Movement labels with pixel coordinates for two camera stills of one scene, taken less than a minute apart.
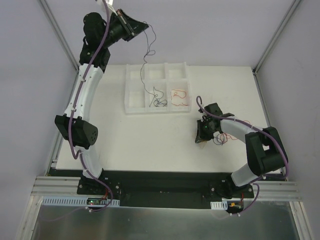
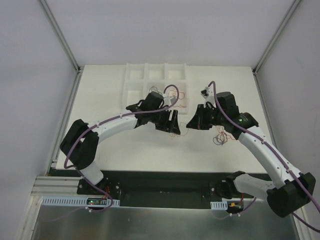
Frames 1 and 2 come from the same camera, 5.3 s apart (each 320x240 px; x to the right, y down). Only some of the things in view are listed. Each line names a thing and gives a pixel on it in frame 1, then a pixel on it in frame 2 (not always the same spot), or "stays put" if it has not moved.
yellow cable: x=202 y=143 -> x=179 y=126
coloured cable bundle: x=221 y=138 stays put
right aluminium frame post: x=285 y=19 stays put
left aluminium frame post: x=48 y=14 stays put
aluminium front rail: x=59 y=186 stays put
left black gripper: x=127 y=27 -> x=167 y=120
